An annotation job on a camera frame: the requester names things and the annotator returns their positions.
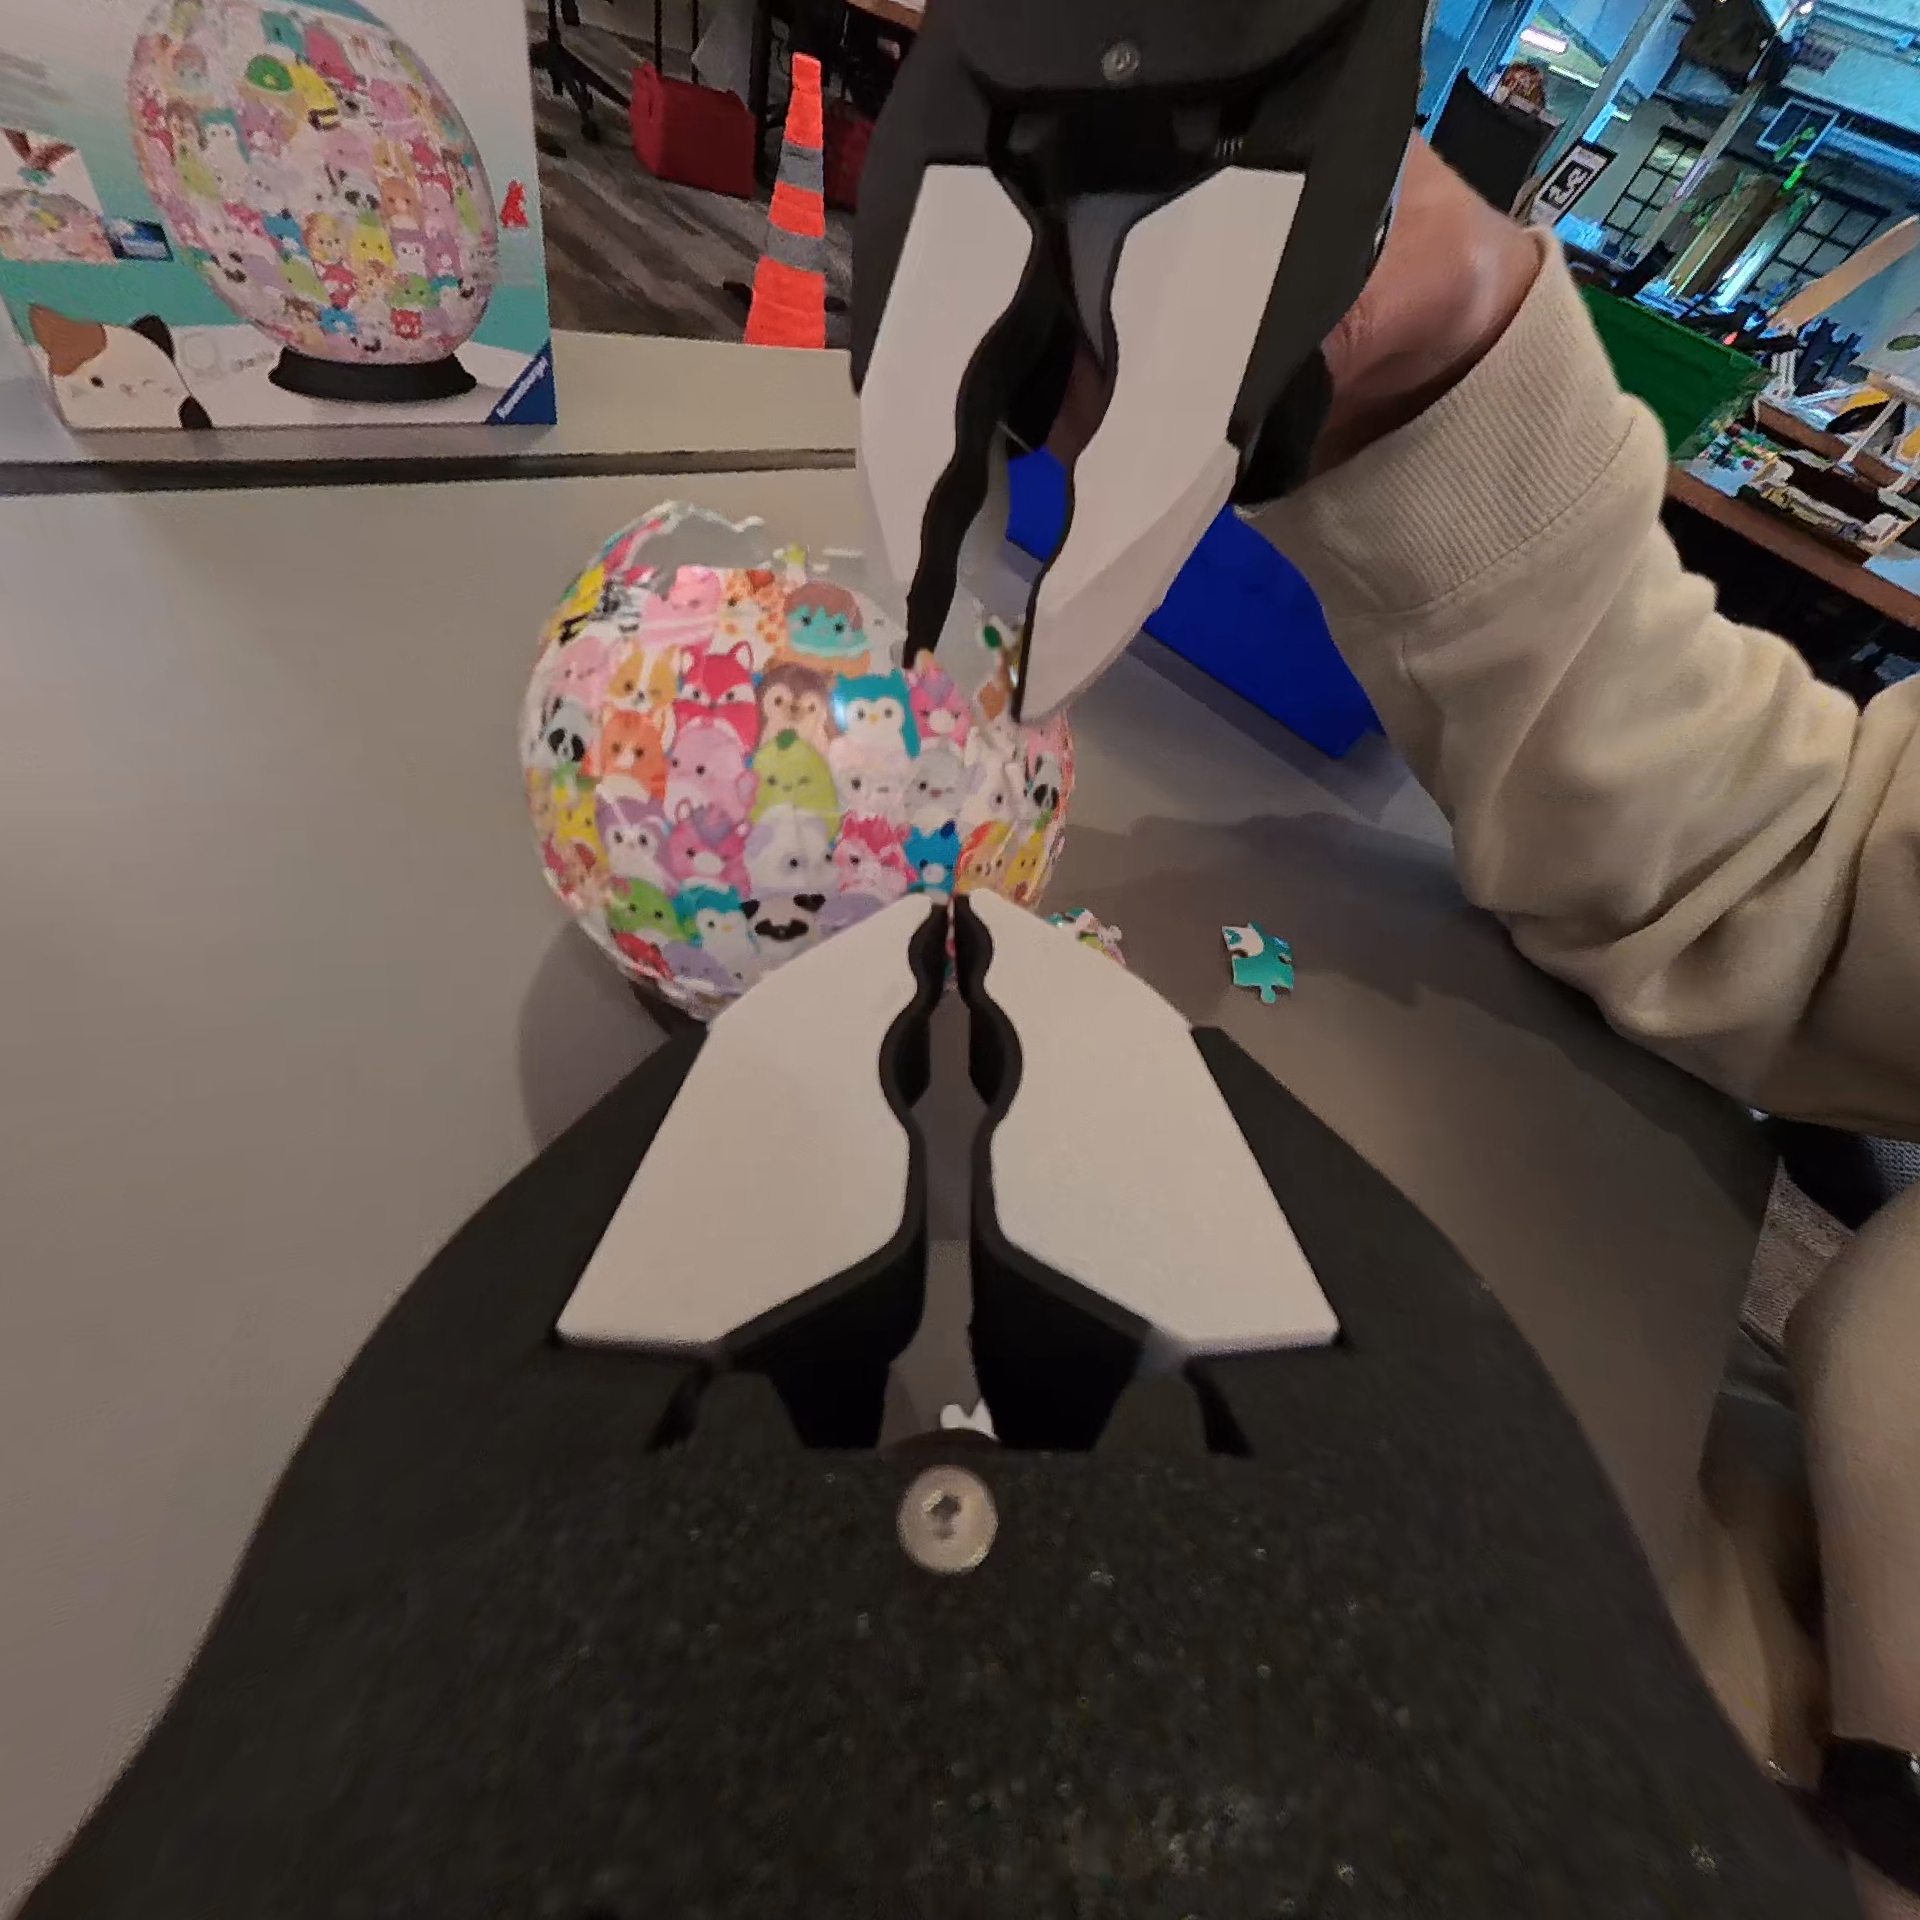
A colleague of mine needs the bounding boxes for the person's beige trousers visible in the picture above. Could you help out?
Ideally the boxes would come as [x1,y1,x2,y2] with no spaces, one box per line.
[1784,1201,1920,1920]

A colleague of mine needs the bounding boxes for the person's right forearm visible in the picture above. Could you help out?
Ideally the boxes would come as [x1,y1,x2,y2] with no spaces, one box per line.
[1253,267,1920,1137]

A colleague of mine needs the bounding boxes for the colourful puzzle ball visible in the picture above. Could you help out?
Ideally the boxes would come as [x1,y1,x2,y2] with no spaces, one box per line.
[517,499,1077,1024]

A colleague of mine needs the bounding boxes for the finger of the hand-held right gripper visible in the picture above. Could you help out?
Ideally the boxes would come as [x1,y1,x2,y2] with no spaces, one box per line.
[856,161,1044,671]
[1013,162,1310,725]

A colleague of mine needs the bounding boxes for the blue plastic bin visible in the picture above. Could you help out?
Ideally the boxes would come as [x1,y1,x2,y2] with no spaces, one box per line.
[1002,449,1385,762]

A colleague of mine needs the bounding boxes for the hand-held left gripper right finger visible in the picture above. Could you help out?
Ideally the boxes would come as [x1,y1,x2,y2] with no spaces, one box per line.
[953,891,1344,1451]

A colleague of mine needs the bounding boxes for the person's right hand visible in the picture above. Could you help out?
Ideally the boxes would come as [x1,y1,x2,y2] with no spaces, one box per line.
[1317,133,1550,467]

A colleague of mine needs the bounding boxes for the orange traffic cone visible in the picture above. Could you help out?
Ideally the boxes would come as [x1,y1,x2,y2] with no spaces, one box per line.
[741,51,834,353]

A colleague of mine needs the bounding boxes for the puzzle box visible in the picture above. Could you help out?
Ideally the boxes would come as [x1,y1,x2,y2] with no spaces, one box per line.
[0,0,560,436]

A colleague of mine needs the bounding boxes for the red storage box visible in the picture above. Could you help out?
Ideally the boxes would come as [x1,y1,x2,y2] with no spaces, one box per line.
[627,60,762,204]

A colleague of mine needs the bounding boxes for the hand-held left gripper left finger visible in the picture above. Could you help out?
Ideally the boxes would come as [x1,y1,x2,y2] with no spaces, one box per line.
[555,897,953,1451]

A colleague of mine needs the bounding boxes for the green plastic bins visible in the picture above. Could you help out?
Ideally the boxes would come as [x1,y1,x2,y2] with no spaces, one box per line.
[1576,282,1777,461]

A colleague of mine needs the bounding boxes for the wooden table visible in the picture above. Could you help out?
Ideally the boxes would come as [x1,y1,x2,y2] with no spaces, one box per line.
[1664,397,1920,633]

